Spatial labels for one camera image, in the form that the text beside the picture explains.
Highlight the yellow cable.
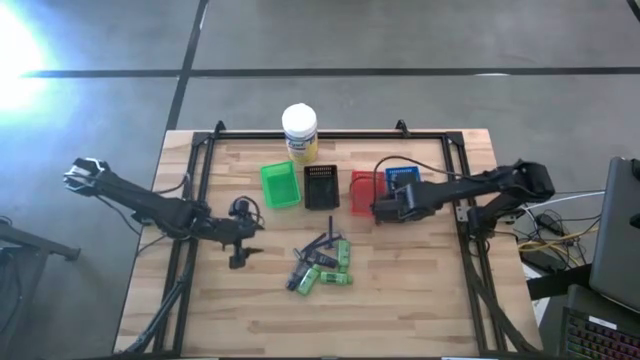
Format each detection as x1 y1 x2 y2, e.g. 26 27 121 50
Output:
517 229 599 254

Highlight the backlit black keyboard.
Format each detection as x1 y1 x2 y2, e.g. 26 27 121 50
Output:
559 305 640 360

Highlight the dark blue tube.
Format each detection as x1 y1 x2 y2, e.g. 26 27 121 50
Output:
304 249 340 270
284 262 311 292

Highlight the black strap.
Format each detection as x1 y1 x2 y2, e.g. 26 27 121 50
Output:
525 263 594 301

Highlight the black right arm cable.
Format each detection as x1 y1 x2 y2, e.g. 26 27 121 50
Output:
372 155 464 204

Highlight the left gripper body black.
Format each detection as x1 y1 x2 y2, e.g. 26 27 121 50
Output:
204 214 251 271

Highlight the green plastic basket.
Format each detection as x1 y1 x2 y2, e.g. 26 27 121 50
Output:
259 160 302 210

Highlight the blue plastic basket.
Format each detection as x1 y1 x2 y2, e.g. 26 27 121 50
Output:
384 165 422 194

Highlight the black metal stand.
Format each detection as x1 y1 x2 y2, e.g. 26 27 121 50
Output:
0 215 82 351

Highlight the grey laptop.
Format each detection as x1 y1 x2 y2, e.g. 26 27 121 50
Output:
588 156 640 315

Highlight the black metal table frame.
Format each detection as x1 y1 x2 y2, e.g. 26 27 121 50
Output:
119 119 541 357

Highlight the green travel bottle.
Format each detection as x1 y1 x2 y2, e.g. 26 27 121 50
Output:
337 239 352 274
295 264 322 297
319 271 354 287

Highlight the black power brick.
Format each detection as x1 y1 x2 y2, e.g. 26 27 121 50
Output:
519 248 569 274

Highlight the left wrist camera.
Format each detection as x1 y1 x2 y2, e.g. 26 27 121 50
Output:
228 196 261 219

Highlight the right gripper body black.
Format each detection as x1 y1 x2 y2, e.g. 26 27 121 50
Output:
372 182 436 225

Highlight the black plastic basket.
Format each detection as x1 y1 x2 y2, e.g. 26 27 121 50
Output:
303 164 341 212

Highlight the red plastic basket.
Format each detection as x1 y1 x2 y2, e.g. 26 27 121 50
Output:
349 170 389 218

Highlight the small black power adapter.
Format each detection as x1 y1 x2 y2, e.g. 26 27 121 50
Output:
534 212 566 237

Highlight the yellow disinfecting wipes canister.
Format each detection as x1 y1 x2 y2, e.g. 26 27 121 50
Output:
280 102 319 164

